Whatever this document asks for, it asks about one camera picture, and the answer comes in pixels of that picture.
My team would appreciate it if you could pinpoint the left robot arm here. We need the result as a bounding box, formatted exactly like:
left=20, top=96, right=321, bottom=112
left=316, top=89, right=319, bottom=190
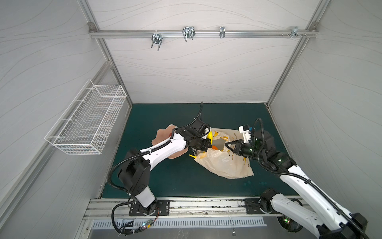
left=117, top=130, right=213, bottom=211

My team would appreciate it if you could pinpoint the white vent strip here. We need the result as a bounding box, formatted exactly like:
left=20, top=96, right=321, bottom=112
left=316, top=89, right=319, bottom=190
left=92, top=216, right=267, bottom=230

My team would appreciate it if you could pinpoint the left black corrugated cable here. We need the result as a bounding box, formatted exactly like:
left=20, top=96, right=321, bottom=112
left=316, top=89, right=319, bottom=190
left=107, top=138, right=174, bottom=193

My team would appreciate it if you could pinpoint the green table mat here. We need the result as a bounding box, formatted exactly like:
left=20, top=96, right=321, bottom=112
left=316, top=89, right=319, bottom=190
left=114, top=103, right=295, bottom=197

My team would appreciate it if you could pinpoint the white wire basket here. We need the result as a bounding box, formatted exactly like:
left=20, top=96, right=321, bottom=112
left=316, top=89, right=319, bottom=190
left=44, top=79, right=126, bottom=155

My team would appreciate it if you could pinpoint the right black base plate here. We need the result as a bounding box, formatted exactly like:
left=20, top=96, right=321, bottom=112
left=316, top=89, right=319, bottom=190
left=240, top=198, right=283, bottom=216

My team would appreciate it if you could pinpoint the yellow banana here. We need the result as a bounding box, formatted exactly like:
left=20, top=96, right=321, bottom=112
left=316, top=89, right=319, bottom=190
left=189, top=131, right=213, bottom=159

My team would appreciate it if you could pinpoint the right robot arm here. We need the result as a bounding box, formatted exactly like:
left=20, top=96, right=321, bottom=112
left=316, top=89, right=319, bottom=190
left=225, top=139, right=368, bottom=239

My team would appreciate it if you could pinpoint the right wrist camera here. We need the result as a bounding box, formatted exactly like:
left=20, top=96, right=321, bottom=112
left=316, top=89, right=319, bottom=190
left=238, top=124, right=277, bottom=156

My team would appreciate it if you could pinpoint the aluminium cross rail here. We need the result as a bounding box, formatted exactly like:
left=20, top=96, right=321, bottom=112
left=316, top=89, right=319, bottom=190
left=89, top=29, right=319, bottom=39

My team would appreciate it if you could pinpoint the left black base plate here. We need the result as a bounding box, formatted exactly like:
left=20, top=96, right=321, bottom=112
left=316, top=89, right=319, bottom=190
left=129, top=199, right=170, bottom=217

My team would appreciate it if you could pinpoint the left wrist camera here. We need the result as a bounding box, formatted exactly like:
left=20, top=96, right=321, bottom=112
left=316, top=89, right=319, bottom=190
left=187, top=119, right=209, bottom=136

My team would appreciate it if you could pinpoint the metal U-bolt clamp middle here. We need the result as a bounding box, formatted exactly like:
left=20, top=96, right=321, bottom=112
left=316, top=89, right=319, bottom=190
left=182, top=26, right=196, bottom=42

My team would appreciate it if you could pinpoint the black corrugated cable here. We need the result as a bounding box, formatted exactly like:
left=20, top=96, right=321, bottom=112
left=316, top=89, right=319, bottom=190
left=252, top=118, right=371, bottom=239
left=107, top=138, right=174, bottom=193

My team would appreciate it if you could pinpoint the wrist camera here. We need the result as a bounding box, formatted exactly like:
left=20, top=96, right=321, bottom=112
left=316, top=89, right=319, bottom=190
left=238, top=124, right=277, bottom=156
left=187, top=119, right=209, bottom=136

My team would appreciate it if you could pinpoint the metal U-bolt clamp left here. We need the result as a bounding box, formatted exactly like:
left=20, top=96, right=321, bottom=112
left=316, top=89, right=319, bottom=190
left=151, top=33, right=163, bottom=51

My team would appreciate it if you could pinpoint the small metal bracket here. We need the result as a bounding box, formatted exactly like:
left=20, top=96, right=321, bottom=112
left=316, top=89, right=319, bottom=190
left=219, top=26, right=225, bottom=39

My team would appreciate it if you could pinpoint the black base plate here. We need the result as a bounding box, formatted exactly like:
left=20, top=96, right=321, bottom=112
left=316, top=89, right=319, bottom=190
left=129, top=199, right=170, bottom=217
left=240, top=198, right=283, bottom=216

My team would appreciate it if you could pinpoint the banana print plastic bag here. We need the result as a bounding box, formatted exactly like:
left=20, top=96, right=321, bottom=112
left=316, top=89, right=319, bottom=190
left=195, top=128, right=254, bottom=179

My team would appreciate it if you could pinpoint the metal hook clamp right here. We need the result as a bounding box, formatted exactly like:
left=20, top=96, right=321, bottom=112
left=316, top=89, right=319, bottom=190
left=281, top=26, right=307, bottom=39

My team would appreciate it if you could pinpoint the right black corrugated cable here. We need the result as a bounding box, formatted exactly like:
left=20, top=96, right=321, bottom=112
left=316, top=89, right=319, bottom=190
left=252, top=118, right=371, bottom=239

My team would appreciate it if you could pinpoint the metal u-bolt clamp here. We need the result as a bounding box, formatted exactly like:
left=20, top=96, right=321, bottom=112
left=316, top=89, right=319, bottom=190
left=182, top=26, right=196, bottom=42
left=151, top=33, right=163, bottom=51

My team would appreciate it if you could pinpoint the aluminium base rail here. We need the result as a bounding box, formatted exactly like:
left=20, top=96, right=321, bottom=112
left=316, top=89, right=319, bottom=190
left=83, top=195, right=329, bottom=220

